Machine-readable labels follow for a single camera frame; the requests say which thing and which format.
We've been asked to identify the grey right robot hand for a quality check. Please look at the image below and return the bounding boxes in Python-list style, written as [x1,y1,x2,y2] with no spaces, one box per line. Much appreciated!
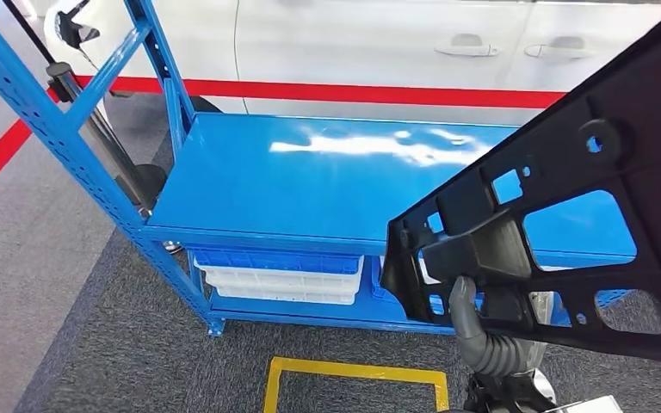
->
[448,275,486,348]

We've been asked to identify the blue metal shelf rack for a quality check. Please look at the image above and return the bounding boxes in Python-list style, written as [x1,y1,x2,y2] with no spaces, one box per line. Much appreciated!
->
[0,0,639,338]

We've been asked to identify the yellow floor tape square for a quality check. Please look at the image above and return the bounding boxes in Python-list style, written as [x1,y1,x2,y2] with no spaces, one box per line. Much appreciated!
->
[262,356,450,413]

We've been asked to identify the white car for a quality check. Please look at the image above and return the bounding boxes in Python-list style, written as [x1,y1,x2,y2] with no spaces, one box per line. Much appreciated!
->
[42,0,661,127]

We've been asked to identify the black round stanchion base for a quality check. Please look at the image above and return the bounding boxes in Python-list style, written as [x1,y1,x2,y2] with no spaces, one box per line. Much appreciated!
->
[129,163,168,209]

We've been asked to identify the chrome stanchion post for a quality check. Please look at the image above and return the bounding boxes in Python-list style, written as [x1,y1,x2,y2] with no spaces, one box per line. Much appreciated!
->
[45,61,184,256]

